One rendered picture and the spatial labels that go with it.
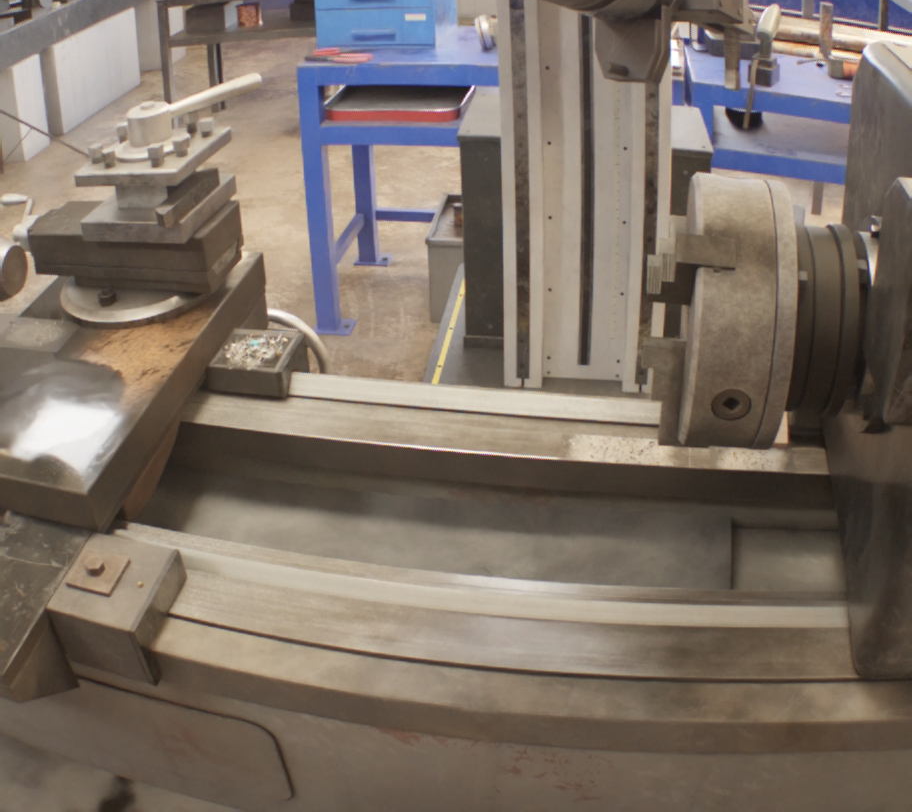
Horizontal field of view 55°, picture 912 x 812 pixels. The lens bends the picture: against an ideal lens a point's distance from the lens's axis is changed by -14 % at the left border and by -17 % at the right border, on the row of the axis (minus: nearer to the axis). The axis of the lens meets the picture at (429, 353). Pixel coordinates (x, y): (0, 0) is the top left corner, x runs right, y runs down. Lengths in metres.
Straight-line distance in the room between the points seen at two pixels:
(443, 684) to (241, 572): 0.25
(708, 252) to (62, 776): 1.11
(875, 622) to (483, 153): 1.53
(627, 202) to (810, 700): 1.36
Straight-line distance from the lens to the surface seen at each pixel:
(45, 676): 0.99
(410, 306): 3.20
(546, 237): 2.07
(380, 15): 2.88
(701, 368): 0.80
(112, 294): 1.31
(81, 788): 1.41
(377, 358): 2.94
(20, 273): 1.15
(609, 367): 2.21
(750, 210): 0.83
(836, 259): 0.87
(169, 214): 1.19
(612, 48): 0.76
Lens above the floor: 1.52
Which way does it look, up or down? 31 degrees down
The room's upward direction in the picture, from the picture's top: 3 degrees counter-clockwise
